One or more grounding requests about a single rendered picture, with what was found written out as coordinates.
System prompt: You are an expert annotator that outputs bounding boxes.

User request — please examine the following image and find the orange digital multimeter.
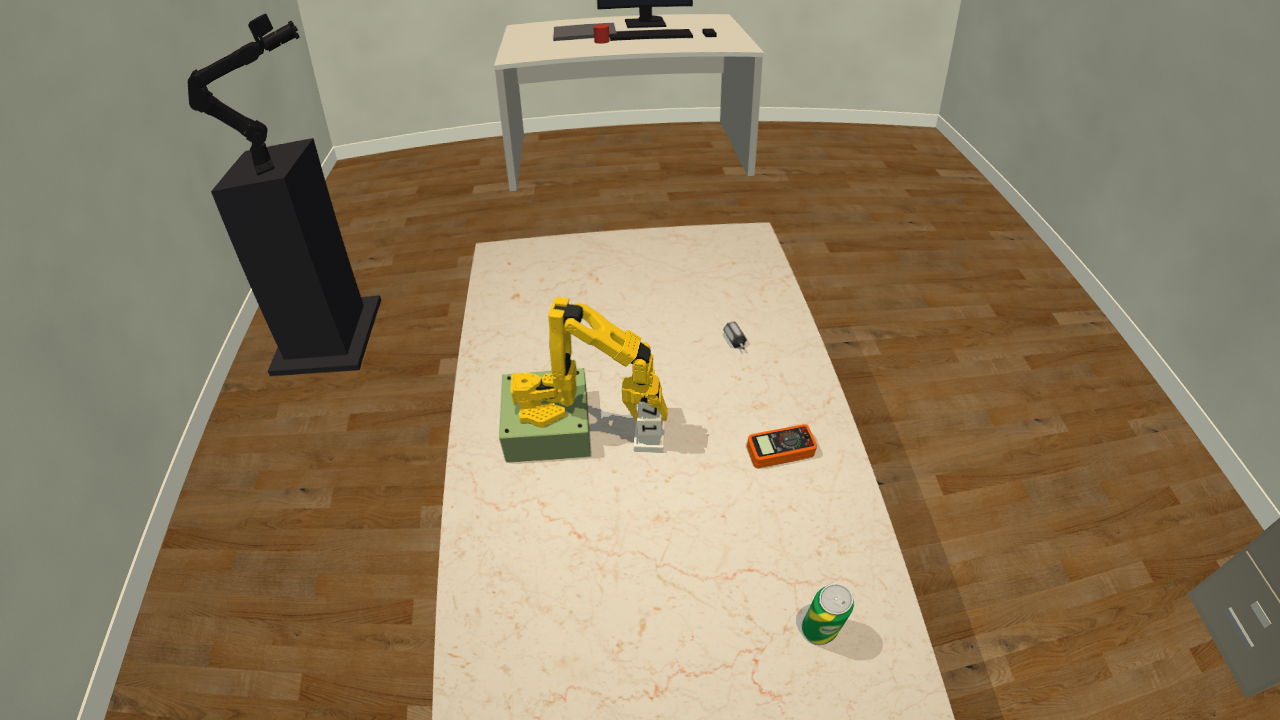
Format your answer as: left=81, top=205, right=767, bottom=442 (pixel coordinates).
left=748, top=424, right=817, bottom=468

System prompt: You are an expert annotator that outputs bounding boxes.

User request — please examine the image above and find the green drink can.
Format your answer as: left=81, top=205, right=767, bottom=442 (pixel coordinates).
left=803, top=584, right=854, bottom=644

